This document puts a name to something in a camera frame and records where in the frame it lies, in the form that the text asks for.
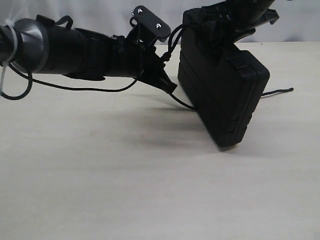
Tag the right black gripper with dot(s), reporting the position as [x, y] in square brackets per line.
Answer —
[233, 20]

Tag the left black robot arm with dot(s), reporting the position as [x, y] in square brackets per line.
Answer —
[46, 46]

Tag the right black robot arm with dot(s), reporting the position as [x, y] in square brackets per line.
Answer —
[229, 21]

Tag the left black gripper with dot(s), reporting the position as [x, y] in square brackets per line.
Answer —
[141, 62]

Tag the white zip tie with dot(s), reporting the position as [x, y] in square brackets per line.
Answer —
[13, 47]

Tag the black plastic carrying case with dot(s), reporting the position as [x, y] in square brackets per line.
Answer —
[225, 88]

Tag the white backdrop curtain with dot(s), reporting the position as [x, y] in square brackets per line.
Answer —
[299, 20]

